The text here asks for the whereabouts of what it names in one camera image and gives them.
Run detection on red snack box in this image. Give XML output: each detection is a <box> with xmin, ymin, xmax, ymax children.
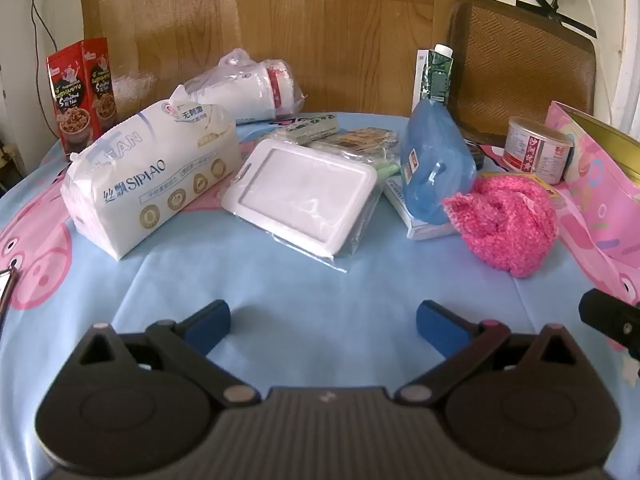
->
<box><xmin>46</xmin><ymin>37</ymin><xmax>117</xmax><ymax>156</ymax></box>

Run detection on green drink carton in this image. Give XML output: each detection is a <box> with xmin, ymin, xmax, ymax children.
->
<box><xmin>414</xmin><ymin>44</ymin><xmax>453</xmax><ymax>111</ymax></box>

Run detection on pink tin box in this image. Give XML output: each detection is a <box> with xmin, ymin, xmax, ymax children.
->
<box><xmin>544</xmin><ymin>100</ymin><xmax>640</xmax><ymax>281</ymax></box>

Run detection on white card holder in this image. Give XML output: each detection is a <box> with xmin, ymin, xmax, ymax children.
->
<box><xmin>221</xmin><ymin>138</ymin><xmax>379</xmax><ymax>273</ymax></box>

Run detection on white frosted glass door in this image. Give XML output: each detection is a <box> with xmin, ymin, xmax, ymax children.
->
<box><xmin>616</xmin><ymin>0</ymin><xmax>640</xmax><ymax>126</ymax></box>

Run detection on pink fluffy cloth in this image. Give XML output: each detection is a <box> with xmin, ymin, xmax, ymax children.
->
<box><xmin>442</xmin><ymin>172</ymin><xmax>558</xmax><ymax>278</ymax></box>

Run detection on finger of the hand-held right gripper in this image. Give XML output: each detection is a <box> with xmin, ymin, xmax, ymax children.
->
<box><xmin>579</xmin><ymin>287</ymin><xmax>640</xmax><ymax>361</ymax></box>

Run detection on bagged white paper cups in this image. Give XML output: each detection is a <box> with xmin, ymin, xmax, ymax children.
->
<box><xmin>170</xmin><ymin>49</ymin><xmax>305</xmax><ymax>126</ymax></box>

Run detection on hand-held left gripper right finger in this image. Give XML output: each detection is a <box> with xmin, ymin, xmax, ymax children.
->
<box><xmin>395</xmin><ymin>300</ymin><xmax>576</xmax><ymax>407</ymax></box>

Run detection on blue plastic pouch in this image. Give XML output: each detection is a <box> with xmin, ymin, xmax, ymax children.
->
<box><xmin>400</xmin><ymin>100</ymin><xmax>478</xmax><ymax>226</ymax></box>

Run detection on long black tape strip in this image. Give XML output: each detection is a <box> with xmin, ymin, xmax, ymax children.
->
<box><xmin>515</xmin><ymin>2</ymin><xmax>598</xmax><ymax>38</ymax></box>

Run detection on green cloth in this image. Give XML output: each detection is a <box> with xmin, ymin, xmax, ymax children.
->
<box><xmin>372</xmin><ymin>157</ymin><xmax>401</xmax><ymax>182</ymax></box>

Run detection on black wall cable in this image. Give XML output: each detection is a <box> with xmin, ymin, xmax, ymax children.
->
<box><xmin>22</xmin><ymin>0</ymin><xmax>63</xmax><ymax>138</ymax></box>

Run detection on black-edged flat device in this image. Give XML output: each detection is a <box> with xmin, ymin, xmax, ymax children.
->
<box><xmin>0</xmin><ymin>269</ymin><xmax>21</xmax><ymax>313</ymax></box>

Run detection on brown woven mat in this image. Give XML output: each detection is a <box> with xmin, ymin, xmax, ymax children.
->
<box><xmin>446</xmin><ymin>0</ymin><xmax>598</xmax><ymax>146</ymax></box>

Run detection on white tissue pack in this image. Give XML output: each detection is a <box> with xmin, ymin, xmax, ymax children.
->
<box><xmin>60</xmin><ymin>102</ymin><xmax>241</xmax><ymax>261</ymax></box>

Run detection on red label can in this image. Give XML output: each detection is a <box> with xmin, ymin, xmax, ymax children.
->
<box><xmin>502</xmin><ymin>116</ymin><xmax>575</xmax><ymax>186</ymax></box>

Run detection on printed blue tablecloth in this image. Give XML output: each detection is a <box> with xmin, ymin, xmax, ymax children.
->
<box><xmin>0</xmin><ymin>110</ymin><xmax>640</xmax><ymax>480</ymax></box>

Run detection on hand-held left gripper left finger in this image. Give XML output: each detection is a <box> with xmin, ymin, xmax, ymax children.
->
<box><xmin>75</xmin><ymin>300</ymin><xmax>262</xmax><ymax>407</ymax></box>

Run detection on wood pattern sheet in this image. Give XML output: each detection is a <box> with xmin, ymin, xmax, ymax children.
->
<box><xmin>77</xmin><ymin>0</ymin><xmax>486</xmax><ymax>116</ymax></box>

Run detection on white box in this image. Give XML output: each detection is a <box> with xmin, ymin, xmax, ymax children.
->
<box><xmin>382</xmin><ymin>175</ymin><xmax>461</xmax><ymax>241</ymax></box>

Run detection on green printed card box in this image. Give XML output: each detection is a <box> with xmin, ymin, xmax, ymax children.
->
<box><xmin>272</xmin><ymin>112</ymin><xmax>341</xmax><ymax>147</ymax></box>

